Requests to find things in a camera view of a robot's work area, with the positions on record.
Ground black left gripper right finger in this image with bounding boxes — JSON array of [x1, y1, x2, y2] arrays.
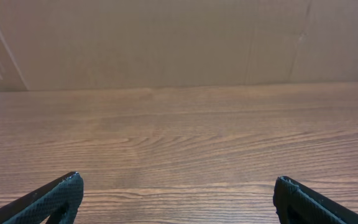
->
[[273, 176, 358, 224]]

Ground brown cardboard backdrop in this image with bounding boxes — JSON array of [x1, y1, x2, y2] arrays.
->
[[0, 0, 358, 91]]

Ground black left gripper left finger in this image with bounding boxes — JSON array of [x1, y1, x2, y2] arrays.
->
[[0, 172, 84, 224]]

